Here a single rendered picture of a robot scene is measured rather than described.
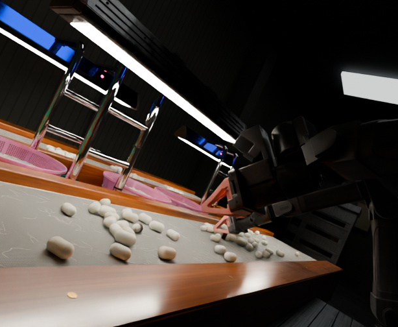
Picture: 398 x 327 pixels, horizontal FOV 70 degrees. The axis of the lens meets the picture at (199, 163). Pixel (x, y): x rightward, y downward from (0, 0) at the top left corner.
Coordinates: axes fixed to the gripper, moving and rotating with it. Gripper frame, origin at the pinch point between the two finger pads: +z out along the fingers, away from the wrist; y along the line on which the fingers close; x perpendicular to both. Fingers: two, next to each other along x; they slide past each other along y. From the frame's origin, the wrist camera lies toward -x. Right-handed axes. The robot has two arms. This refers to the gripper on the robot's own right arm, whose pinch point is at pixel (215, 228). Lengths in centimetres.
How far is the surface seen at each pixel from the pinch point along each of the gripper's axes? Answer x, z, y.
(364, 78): -197, -107, -300
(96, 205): -1.1, 1.5, 48.0
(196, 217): -6.8, 8.7, -3.8
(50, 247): 10, -10, 65
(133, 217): 0.7, 0.1, 38.8
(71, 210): 1, -1, 55
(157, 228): 3.1, -2.1, 33.5
